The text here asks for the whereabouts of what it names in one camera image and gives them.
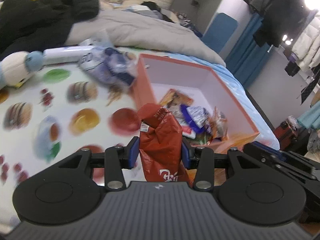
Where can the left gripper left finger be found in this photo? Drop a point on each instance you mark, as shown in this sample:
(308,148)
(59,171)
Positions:
(117,158)

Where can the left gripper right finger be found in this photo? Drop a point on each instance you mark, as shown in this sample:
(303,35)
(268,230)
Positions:
(201,159)

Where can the red paper snack bag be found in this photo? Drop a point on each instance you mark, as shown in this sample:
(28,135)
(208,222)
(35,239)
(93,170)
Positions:
(160,145)

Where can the clear bag brown snacks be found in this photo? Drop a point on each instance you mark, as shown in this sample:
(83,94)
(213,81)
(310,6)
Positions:
(219,125)

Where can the red suitcase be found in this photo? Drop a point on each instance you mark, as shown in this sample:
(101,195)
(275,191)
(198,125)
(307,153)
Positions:
(286,133)

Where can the blue silver snack packet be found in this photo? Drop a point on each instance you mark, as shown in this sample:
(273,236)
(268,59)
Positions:
(197,118)

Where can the orange snack pack in box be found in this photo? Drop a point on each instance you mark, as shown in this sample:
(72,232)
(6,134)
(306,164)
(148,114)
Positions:
(174,97)

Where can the fruit print tablecloth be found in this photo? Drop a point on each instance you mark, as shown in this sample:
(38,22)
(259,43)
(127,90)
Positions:
(59,110)

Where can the pink cardboard box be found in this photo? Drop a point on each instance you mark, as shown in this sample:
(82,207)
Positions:
(156,75)

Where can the blue white plastic bag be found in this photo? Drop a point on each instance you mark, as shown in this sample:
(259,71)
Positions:
(106,64)

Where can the blue curtain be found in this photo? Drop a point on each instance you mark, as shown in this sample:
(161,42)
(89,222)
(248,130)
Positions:
(247,59)

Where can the white tube roll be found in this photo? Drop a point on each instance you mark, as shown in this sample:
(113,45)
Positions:
(65,54)

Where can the white hanging coat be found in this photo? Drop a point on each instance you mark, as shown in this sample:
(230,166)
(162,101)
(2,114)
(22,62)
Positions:
(306,47)

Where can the grey quilt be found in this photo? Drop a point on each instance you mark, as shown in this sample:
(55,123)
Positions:
(127,29)

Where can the blue white plush toy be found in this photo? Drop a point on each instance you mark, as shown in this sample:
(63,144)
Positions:
(17,68)

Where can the hanging dark coat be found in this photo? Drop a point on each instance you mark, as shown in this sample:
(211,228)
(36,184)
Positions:
(283,17)

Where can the black jacket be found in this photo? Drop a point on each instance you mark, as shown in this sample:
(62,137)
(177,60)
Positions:
(37,25)

